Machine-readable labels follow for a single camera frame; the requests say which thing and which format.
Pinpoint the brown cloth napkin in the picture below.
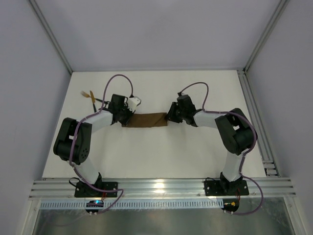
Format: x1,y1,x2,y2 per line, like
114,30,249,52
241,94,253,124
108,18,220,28
122,113,168,128

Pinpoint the gold knife green handle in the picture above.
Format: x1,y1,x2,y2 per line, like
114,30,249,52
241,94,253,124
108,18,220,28
89,90,97,113

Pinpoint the gold fork green handle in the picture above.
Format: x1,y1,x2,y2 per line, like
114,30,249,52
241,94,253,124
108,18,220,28
80,91,102,102

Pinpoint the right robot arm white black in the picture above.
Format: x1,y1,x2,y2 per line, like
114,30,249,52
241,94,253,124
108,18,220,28
165,95,257,183

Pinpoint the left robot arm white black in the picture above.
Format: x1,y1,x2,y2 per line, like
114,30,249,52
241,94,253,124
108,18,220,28
53,94,141,185

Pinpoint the left black controller board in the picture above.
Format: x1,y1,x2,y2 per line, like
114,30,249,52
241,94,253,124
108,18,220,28
85,200,104,215

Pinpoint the black controller board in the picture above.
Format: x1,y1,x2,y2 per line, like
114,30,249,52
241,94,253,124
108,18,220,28
85,200,104,215
222,200,240,215

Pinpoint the right black controller board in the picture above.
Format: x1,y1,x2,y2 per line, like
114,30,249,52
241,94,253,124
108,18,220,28
222,200,240,215

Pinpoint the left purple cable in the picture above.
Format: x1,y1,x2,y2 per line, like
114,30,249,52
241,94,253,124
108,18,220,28
68,74,134,216

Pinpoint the purple cable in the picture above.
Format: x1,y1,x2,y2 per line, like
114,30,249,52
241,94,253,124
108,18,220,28
68,74,134,216
178,82,264,216

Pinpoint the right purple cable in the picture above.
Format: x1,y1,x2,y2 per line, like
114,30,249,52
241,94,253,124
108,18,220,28
178,82,264,216

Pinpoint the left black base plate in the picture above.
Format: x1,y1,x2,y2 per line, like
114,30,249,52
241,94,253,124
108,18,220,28
74,180,118,198

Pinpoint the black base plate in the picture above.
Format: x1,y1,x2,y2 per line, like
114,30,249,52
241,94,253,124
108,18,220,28
74,180,118,198
203,177,249,196

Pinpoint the grey slotted cable duct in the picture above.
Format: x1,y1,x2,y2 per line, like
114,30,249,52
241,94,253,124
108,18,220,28
39,198,223,210

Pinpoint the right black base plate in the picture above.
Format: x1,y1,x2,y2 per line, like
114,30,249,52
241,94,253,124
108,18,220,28
203,177,249,196

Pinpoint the right aluminium rail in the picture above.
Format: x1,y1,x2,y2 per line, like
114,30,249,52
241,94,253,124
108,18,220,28
237,69,280,178

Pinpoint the aluminium rail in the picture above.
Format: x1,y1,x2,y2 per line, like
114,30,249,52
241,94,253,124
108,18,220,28
237,69,280,178
29,177,296,199

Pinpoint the front aluminium rail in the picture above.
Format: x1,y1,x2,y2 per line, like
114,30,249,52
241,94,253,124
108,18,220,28
29,177,296,199

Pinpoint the left aluminium frame post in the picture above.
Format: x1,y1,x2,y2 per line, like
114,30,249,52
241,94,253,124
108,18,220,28
27,0,73,75

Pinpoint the aluminium frame post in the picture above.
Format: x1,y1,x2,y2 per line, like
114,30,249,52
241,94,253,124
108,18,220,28
243,0,290,73
27,0,73,75

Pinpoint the right aluminium frame post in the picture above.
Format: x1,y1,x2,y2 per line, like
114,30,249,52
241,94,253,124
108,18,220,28
243,0,290,73

